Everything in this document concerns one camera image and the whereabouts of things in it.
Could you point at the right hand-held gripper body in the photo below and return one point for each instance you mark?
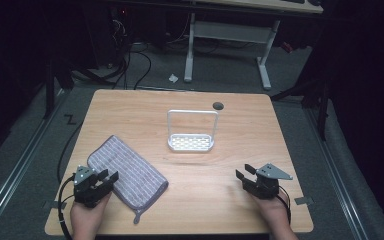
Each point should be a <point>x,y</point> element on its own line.
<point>266,181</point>

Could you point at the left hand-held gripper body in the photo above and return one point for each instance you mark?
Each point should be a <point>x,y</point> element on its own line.
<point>86,188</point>

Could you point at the grey striped dish cloth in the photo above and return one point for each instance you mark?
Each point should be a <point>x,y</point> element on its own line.
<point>128,176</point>

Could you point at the white towel rack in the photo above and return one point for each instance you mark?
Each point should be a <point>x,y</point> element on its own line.
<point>191,133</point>

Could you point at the person's left hand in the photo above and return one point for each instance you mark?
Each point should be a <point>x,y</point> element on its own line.
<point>87,215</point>

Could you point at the person's right hand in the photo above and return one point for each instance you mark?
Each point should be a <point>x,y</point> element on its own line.
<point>273,210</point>

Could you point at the grey tape piece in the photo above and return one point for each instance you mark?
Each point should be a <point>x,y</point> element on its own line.
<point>303,200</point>
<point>51,204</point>

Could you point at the black metal stand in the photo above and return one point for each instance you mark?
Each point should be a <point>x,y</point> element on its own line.
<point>51,83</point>
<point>316,100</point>

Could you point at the white crumpled paper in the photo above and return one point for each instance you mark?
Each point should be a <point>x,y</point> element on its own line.
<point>173,78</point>

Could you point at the white metal desk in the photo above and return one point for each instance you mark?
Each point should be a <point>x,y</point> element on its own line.
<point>238,33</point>

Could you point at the black keyboard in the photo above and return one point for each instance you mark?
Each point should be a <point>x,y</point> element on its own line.
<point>293,1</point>

